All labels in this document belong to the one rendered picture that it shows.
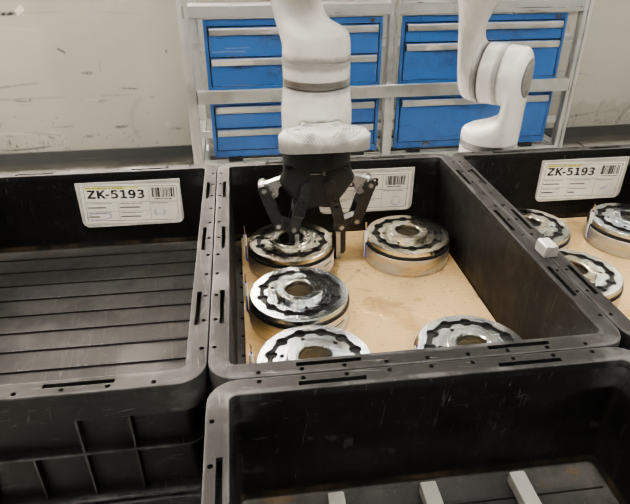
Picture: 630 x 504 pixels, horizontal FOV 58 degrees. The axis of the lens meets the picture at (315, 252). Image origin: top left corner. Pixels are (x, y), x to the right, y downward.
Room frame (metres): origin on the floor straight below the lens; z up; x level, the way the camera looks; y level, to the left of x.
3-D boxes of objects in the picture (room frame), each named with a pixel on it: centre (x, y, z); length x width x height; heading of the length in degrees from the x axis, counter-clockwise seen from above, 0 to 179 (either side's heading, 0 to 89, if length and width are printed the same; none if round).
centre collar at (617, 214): (0.65, -0.41, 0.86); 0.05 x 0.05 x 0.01
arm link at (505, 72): (0.91, -0.29, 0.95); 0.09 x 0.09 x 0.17; 56
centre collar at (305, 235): (0.60, 0.03, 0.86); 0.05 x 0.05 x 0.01
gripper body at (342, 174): (0.60, 0.00, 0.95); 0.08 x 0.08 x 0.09
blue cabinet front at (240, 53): (2.39, 0.08, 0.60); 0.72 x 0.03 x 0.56; 98
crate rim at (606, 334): (0.50, -0.05, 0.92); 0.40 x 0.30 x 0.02; 7
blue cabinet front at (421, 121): (2.51, -0.71, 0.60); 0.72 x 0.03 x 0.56; 98
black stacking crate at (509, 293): (0.50, -0.05, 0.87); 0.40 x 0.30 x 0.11; 7
